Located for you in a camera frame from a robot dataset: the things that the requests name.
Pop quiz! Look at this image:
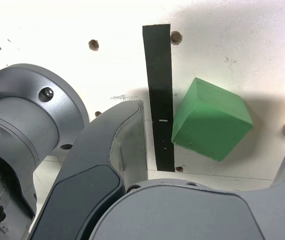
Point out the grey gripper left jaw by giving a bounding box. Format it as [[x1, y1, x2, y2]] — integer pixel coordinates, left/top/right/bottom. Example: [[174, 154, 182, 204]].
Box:
[[29, 99, 149, 240]]

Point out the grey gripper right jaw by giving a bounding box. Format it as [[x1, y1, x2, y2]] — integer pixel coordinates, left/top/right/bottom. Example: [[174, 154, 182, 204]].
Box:
[[88, 135, 285, 240]]

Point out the green cube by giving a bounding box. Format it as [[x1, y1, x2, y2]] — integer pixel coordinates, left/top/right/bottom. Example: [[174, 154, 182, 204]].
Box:
[[171, 77, 255, 163]]

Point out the black tape strip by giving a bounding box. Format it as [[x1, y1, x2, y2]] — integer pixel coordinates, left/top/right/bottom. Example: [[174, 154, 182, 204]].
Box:
[[142, 24, 175, 173]]

